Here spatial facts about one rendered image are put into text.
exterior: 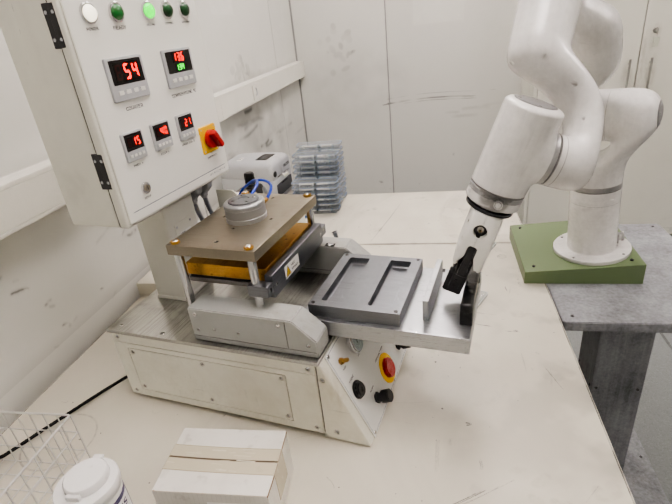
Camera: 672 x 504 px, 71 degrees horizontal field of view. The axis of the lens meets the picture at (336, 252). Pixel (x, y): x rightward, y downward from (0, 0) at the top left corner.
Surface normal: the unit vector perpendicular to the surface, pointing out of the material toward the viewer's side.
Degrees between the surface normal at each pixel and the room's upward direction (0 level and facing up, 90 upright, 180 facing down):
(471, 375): 0
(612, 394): 90
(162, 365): 90
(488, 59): 90
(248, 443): 2
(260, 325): 90
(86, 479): 1
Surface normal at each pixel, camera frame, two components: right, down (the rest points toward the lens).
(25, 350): 0.98, -0.01
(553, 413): -0.10, -0.89
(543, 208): -0.18, 0.45
